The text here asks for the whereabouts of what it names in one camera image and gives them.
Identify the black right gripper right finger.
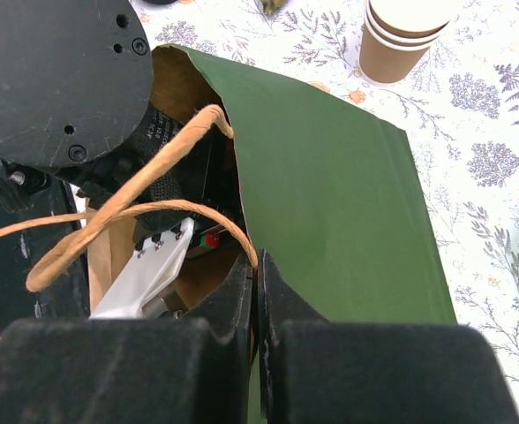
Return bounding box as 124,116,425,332
257,252,519,423

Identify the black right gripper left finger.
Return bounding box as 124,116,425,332
0,255,252,423

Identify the brown and green paper bag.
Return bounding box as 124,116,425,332
0,42,458,424

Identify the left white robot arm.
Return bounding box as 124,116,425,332
0,1,241,318

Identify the floral patterned table mat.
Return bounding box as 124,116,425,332
134,1,519,409

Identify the stack of paper cups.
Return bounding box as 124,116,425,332
359,0,457,86

